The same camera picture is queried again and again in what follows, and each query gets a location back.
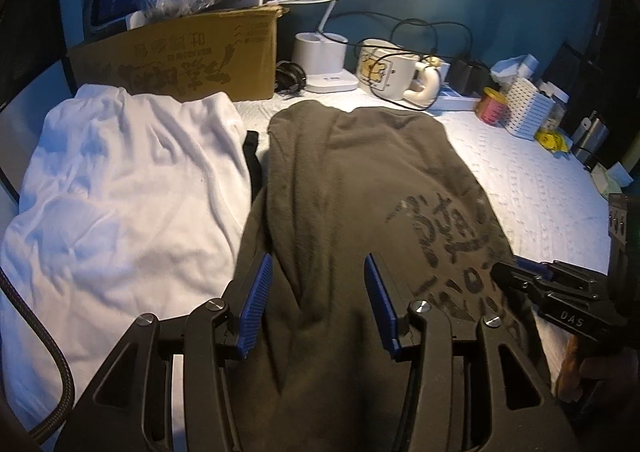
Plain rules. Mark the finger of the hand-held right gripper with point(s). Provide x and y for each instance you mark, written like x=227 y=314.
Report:
x=560 y=274
x=515 y=279

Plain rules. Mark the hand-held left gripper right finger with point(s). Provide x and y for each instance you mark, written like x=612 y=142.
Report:
x=380 y=304

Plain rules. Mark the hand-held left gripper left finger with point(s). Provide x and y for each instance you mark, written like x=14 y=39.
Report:
x=255 y=302

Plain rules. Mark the brown t-shirt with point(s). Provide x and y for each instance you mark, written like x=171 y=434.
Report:
x=360 y=182

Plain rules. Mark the person's right hand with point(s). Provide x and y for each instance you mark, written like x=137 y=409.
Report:
x=600 y=369

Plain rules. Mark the yellow-green tissue box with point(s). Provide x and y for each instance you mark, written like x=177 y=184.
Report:
x=612 y=179

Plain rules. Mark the yellow snack packet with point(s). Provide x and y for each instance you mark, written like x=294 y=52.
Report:
x=550 y=139

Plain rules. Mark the stainless steel tumbler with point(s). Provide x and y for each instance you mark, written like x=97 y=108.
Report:
x=592 y=137

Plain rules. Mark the glass jar with white lid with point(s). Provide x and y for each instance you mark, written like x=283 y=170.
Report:
x=557 y=114

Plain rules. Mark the white perforated basket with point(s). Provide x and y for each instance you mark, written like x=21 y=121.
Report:
x=527 y=109

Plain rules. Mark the white t-shirt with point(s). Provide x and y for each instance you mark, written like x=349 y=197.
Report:
x=125 y=192

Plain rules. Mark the white power strip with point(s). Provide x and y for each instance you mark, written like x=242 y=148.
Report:
x=457 y=102

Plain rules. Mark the black charger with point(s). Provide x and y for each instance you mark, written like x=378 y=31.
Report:
x=480 y=78
x=460 y=77

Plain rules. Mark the crumpled white tissue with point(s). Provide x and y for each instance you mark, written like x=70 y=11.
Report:
x=507 y=66

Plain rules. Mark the white mug with bear print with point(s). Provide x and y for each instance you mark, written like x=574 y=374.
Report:
x=390 y=77

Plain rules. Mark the white desk lamp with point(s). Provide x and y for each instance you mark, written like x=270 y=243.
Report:
x=320 y=62

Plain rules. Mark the cardboard box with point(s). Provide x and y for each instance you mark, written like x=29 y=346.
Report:
x=200 y=57

